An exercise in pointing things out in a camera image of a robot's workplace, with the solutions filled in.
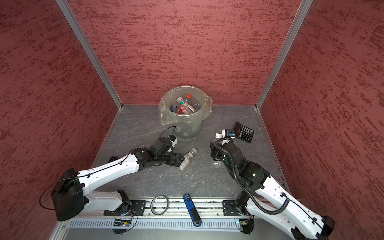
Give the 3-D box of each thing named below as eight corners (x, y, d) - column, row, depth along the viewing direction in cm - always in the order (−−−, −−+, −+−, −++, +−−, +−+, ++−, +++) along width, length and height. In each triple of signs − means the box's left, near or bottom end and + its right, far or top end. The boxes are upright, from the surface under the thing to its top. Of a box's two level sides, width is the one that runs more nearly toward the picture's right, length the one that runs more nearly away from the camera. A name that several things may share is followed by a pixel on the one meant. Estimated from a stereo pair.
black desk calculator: (230, 134, 106) (230, 131, 104) (236, 123, 113) (236, 121, 110) (249, 143, 101) (251, 141, 99) (255, 132, 108) (256, 130, 105)
